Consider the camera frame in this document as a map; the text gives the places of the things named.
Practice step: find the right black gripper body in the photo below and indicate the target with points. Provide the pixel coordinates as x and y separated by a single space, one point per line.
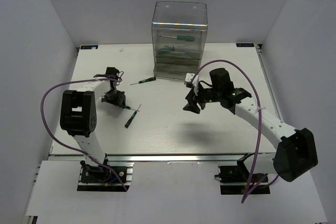
208 95

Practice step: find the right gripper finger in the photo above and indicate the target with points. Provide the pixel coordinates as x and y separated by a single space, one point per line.
191 95
192 106

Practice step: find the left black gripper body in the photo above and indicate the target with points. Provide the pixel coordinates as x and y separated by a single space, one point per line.
114 97

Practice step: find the small black green screwdriver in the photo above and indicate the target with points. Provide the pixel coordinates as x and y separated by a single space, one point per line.
130 120

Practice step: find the thin black green screwdriver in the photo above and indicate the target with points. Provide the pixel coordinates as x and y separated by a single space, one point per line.
145 80

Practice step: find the long green handle screwdriver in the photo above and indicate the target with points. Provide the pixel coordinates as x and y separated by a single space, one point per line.
169 50

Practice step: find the short green handle screwdriver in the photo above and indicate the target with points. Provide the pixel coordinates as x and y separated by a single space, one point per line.
183 38

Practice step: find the clear plastic drawer cabinet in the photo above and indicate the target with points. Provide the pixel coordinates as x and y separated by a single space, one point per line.
179 31

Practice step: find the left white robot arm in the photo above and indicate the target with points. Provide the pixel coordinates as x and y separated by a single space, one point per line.
79 115

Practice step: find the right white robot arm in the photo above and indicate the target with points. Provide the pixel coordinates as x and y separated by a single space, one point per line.
295 149

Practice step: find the blue label right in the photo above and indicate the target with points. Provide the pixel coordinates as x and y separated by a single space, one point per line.
243 45

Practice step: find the blue label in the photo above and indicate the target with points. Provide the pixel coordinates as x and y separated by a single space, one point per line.
243 45
89 47

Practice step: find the blue label left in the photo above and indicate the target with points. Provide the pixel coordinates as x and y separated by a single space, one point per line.
89 47

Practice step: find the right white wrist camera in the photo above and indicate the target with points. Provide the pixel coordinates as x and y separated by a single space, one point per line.
191 80

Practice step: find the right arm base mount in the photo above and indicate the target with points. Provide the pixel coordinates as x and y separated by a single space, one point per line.
233 179

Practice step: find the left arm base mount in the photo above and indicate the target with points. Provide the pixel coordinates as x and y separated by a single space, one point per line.
98 179

